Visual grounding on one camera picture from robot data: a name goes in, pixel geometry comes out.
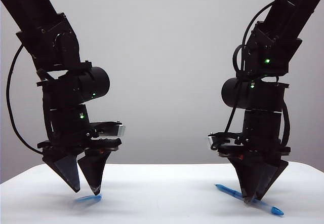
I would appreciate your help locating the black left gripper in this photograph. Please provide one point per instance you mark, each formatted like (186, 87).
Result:
(65, 132)

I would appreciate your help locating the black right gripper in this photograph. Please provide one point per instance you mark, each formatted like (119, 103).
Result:
(263, 132)

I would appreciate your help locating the blue pen cap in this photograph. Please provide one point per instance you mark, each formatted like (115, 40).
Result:
(88, 199)

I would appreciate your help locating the blue ballpoint pen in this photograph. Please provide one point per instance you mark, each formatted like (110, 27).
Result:
(231, 191)

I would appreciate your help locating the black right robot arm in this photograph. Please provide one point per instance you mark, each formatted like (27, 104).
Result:
(276, 44)

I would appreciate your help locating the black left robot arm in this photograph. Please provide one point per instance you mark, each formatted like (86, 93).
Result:
(45, 31)

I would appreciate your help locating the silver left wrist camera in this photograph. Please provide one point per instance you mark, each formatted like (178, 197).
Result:
(111, 130)

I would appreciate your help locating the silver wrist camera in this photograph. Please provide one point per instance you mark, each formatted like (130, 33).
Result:
(111, 130)
(222, 139)

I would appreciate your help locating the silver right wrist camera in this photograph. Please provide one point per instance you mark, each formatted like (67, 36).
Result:
(222, 139)

